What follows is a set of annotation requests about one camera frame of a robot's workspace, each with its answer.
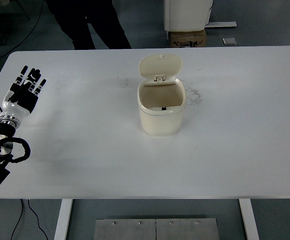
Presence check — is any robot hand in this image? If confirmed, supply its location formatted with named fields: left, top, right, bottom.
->
left=1, top=65, right=47, bottom=120

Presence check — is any cream plastic trash bin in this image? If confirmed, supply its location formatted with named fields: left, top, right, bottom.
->
left=137, top=53, right=186, bottom=137

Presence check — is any person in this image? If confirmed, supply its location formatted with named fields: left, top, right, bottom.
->
left=46, top=0, right=132, bottom=50

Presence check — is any white table leg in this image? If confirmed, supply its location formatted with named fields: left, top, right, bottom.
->
left=54, top=199, right=73, bottom=240
left=239, top=199, right=260, bottom=240

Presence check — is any grey metal plate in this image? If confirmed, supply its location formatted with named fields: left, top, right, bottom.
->
left=94, top=218, right=157, bottom=240
left=155, top=218, right=219, bottom=240

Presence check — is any brown cardboard box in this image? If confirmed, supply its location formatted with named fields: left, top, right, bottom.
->
left=168, top=29, right=208, bottom=48

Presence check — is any white appliance cabinet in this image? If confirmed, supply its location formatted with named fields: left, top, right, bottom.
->
left=163, top=0, right=214, bottom=32

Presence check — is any white floor base bar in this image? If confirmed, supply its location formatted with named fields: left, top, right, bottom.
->
left=206, top=21, right=237, bottom=28

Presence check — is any grey floor socket plate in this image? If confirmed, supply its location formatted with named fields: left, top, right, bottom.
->
left=221, top=37, right=237, bottom=46

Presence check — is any long black floor cable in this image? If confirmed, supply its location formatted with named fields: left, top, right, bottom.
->
left=0, top=0, right=45, bottom=61

